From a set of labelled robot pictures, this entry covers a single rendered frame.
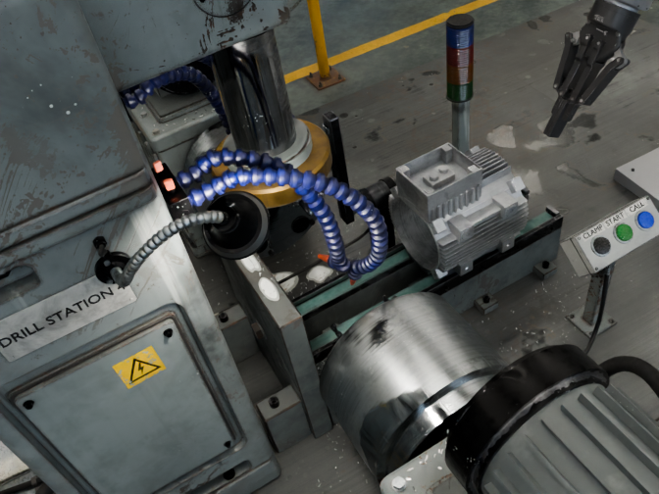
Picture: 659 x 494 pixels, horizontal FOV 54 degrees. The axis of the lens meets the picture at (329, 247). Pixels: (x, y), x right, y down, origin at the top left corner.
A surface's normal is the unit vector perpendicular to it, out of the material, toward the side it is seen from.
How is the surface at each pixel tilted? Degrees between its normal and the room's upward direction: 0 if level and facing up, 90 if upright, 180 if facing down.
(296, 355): 90
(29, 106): 90
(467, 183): 90
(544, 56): 0
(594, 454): 5
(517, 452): 40
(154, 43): 90
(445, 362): 6
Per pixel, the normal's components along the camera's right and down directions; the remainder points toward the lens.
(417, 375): -0.33, -0.58
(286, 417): 0.49, 0.57
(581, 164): -0.14, -0.69
